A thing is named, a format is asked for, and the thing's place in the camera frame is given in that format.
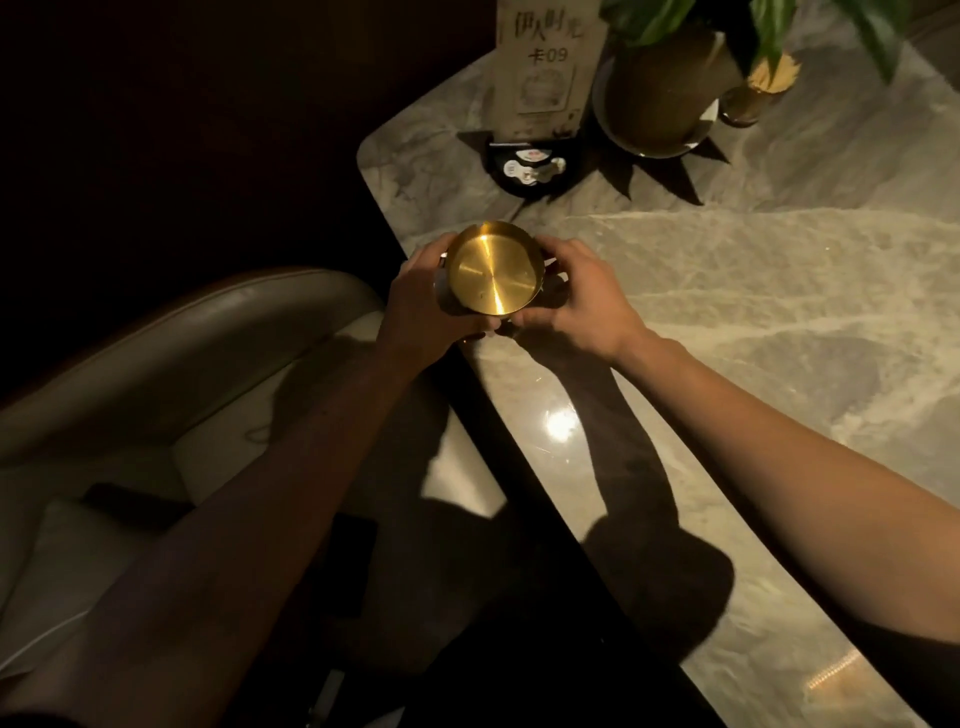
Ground beige table sign card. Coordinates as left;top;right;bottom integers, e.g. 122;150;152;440
486;0;610;144

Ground white seat cushion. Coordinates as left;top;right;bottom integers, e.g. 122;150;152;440
0;495;192;680

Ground toothpick holder jar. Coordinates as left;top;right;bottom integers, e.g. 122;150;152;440
717;52;803;129

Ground beige leather armchair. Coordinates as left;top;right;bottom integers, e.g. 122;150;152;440
0;267;513;728

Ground person's right forearm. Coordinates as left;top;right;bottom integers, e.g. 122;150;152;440
613;330;960;648

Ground gold metal cup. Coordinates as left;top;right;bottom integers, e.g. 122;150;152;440
438;219;558;319

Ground person's left hand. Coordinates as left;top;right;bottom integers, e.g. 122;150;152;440
377;232;502;372

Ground person's left forearm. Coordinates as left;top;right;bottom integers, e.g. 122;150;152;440
0;341;430;728

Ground person's right hand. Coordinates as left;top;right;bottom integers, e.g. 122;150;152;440
509;236;652;368

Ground green leafy plant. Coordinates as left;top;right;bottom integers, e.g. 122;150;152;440
598;0;913;85

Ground brown plant pot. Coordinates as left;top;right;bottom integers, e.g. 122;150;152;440
604;25;745;151

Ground black round sign base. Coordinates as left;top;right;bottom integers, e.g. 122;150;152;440
483;133;591;201

